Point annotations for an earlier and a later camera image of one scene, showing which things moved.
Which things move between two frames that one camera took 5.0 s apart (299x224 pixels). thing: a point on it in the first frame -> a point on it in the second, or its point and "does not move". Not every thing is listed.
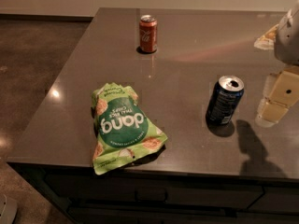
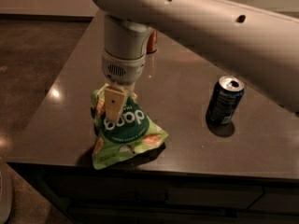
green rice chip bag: [123, 131] does not move
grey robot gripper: [288, 42] -> [124, 69]
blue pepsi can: [225, 100] does not move
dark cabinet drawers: [152, 196] does not move
